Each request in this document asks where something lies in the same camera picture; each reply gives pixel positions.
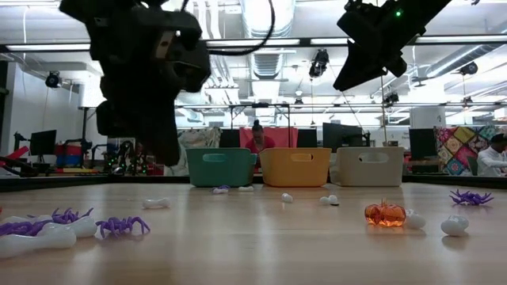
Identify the white cylindrical column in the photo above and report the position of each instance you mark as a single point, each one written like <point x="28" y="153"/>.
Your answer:
<point x="428" y="116"/>

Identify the red cloth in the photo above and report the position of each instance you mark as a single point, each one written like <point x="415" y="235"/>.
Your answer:
<point x="285" y="136"/>

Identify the teal plastic bin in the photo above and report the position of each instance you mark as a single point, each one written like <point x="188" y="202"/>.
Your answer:
<point x="233" y="170"/>

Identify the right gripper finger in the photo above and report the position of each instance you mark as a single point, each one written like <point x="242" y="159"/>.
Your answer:
<point x="356" y="71"/>

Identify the person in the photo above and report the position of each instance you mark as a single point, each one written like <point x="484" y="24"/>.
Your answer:
<point x="493" y="158"/>
<point x="259" y="142"/>

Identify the black aluminium table frame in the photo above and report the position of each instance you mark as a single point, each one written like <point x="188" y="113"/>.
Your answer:
<point x="79" y="183"/>

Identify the silver ventilation duct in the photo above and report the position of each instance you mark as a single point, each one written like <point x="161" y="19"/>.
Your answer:
<point x="269" y="20"/>
<point x="467" y="55"/>

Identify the yellow-orange plastic bin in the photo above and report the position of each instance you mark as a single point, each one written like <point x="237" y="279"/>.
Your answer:
<point x="295" y="170"/>

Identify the orange plastic pumpkin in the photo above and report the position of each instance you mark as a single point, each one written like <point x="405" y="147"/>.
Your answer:
<point x="385" y="214"/>

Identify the leaf print cloth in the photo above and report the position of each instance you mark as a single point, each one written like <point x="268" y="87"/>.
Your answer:
<point x="198" y="138"/>

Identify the black hanging camera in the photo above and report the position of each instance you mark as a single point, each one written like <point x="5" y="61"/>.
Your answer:
<point x="319" y="63"/>

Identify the black metal rack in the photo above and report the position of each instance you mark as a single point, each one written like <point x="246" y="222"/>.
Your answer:
<point x="84" y="130"/>

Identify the black monitor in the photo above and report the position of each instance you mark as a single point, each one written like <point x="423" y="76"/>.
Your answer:
<point x="43" y="142"/>
<point x="307" y="137"/>
<point x="340" y="136"/>
<point x="421" y="142"/>
<point x="229" y="138"/>

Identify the light grey plastic bin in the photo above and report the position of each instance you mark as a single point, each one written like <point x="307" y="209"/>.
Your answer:
<point x="368" y="174"/>

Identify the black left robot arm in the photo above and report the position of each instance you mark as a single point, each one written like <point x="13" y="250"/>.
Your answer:
<point x="119" y="23"/>

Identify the colourful patchwork quilt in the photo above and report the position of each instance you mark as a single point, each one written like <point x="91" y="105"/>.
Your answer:
<point x="459" y="148"/>

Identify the black background robot arm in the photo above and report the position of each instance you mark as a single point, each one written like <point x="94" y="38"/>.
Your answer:
<point x="123" y="158"/>

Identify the black overhead frame beam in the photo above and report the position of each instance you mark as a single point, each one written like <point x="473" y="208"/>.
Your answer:
<point x="455" y="39"/>

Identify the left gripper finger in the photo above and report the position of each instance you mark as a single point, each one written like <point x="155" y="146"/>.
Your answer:
<point x="162" y="146"/>

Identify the black spot lamp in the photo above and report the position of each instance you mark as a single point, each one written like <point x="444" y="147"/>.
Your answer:
<point x="469" y="68"/>
<point x="392" y="97"/>
<point x="52" y="80"/>

